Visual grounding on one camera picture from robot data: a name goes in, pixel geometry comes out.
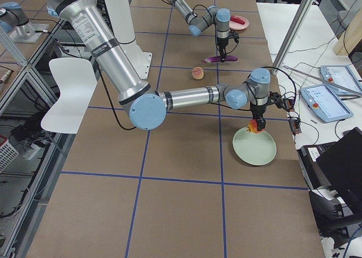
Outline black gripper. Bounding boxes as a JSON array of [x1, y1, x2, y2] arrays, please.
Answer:
[[216, 31, 239, 62], [250, 92, 291, 132]]

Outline purple eggplant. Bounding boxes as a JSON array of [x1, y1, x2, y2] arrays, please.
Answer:
[[201, 55, 238, 64]]

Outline black laptop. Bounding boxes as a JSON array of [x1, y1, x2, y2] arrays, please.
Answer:
[[298, 127, 361, 212]]

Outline pink plate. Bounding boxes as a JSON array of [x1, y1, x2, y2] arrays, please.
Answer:
[[229, 16, 249, 31]]

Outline light green plate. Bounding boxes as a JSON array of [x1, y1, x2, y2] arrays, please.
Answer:
[[232, 127, 277, 166]]

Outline red chili pepper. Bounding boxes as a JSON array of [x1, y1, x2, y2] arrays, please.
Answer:
[[230, 15, 246, 25]]

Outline peach with brown stem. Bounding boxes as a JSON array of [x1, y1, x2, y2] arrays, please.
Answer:
[[192, 67, 204, 80]]

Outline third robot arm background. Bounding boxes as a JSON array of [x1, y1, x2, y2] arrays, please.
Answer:
[[1, 2, 48, 44]]

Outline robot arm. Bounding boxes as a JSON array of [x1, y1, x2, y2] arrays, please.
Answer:
[[167, 0, 239, 63], [41, 0, 286, 134]]

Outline red orange pomegranate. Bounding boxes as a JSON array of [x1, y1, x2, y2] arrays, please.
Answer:
[[247, 119, 261, 134]]

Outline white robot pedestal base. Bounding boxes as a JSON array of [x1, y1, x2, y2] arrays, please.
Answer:
[[105, 0, 152, 80]]

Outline aluminium frame post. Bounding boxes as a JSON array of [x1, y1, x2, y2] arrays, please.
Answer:
[[273, 0, 314, 68]]

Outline near teach pendant tablet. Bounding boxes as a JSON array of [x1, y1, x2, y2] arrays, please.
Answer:
[[300, 84, 354, 123]]

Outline white plastic basket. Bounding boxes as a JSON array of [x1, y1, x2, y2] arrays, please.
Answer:
[[0, 135, 19, 172]]

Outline far teach pendant tablet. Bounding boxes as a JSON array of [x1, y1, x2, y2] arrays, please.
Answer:
[[320, 65, 361, 93]]

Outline teach pendant tablet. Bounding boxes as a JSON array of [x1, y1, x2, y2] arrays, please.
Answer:
[[320, 65, 361, 93], [300, 84, 354, 123]]

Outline white plastic chair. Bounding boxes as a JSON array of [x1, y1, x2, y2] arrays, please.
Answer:
[[41, 58, 97, 134]]

